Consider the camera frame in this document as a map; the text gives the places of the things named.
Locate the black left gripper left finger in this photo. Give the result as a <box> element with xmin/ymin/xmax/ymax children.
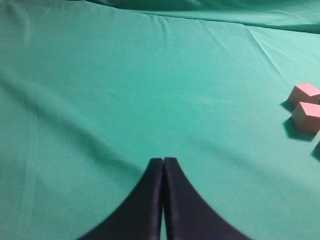
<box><xmin>80</xmin><ymin>158</ymin><xmax>163</xmax><ymax>240</ymax></box>

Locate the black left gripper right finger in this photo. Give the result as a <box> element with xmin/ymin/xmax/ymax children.
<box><xmin>163</xmin><ymin>157</ymin><xmax>249</xmax><ymax>240</ymax></box>

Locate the column pink cube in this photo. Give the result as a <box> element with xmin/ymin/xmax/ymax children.
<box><xmin>290</xmin><ymin>101</ymin><xmax>320</xmax><ymax>134</ymax></box>
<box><xmin>287</xmin><ymin>83</ymin><xmax>320</xmax><ymax>106</ymax></box>

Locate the green cloth backdrop and cover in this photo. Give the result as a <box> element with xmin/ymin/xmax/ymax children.
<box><xmin>0</xmin><ymin>0</ymin><xmax>320</xmax><ymax>240</ymax></box>

